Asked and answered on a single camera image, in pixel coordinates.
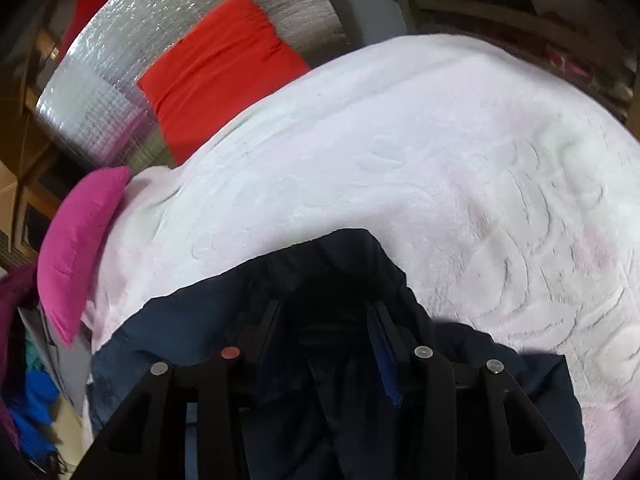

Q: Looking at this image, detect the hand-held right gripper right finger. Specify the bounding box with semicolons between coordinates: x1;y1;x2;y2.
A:
366;300;571;480

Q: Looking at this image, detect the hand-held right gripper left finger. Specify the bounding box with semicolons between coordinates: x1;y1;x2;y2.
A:
75;300;284;480

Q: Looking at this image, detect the navy blue puffer jacket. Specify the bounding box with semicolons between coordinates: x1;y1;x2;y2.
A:
87;227;587;480

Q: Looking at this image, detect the white embossed blanket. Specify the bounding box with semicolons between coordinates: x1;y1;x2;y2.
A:
80;34;640;480

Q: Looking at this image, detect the pink pillow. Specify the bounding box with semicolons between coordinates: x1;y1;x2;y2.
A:
37;166;132;347

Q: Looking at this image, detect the bright blue cloth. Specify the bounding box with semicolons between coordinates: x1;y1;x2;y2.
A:
9;369;62;467

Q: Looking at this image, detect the purple cloth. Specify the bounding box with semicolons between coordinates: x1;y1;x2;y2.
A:
0;260;42;453

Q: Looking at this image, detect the red pillow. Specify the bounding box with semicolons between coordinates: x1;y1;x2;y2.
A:
136;0;312;167

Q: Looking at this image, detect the wooden cabinet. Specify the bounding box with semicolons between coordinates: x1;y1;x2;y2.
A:
0;25;68;266

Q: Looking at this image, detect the silver foil insulation sheet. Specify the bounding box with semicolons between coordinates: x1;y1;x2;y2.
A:
35;0;352;172

